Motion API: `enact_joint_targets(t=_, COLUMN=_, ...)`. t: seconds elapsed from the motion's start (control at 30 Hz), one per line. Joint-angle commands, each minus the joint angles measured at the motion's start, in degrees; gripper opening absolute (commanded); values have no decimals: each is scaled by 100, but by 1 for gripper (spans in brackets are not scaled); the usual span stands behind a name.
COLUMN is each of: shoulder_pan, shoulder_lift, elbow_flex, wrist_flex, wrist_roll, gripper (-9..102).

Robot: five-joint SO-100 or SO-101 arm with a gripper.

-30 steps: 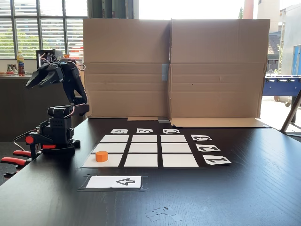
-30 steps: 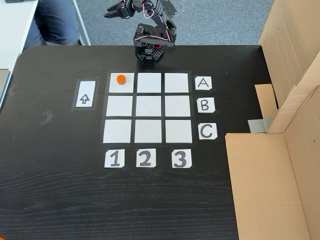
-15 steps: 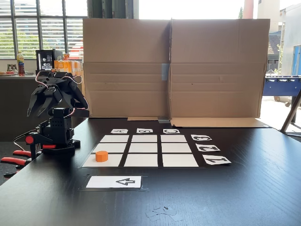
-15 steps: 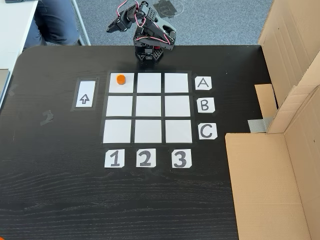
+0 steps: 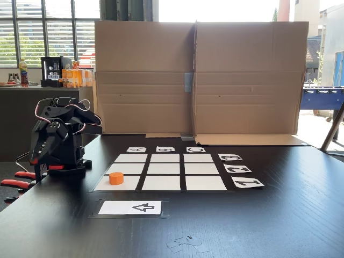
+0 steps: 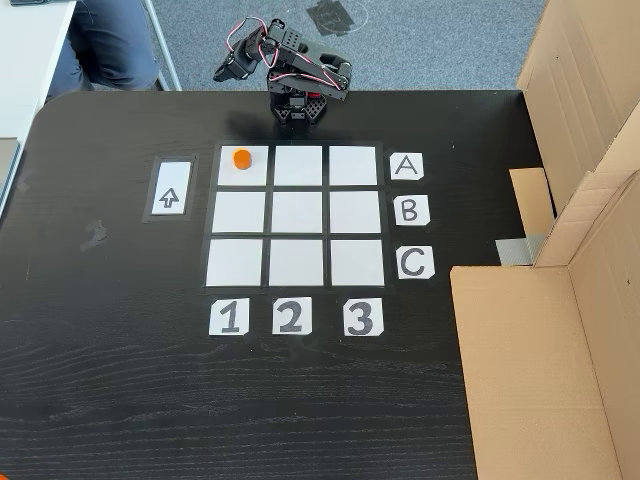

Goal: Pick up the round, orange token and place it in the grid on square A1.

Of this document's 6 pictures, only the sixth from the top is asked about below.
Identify white side table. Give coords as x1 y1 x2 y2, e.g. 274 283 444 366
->
0 0 182 221

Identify clear tape scraps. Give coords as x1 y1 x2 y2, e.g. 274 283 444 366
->
81 219 109 252

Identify white arrow paper sheet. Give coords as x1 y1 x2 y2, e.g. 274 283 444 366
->
149 159 194 217

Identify paper sheet number 3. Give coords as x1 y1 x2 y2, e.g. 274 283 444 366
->
343 298 385 337

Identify large brown cardboard screen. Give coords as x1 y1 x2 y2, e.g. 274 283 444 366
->
449 0 640 480

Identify paper sheet letter C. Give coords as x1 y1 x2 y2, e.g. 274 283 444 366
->
397 246 435 281

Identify black tape patch on floor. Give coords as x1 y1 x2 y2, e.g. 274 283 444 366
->
304 0 357 39

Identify grey tape at cardboard foot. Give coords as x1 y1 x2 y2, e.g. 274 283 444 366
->
495 234 547 266

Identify white nine-square grid sheet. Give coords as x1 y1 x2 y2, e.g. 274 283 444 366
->
202 141 387 290

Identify paper sheet number 2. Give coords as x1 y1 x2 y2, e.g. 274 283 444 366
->
271 296 314 335

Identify paper sheet letter B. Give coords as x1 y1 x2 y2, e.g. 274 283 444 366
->
394 194 431 227

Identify person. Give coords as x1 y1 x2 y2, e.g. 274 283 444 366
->
44 0 162 102

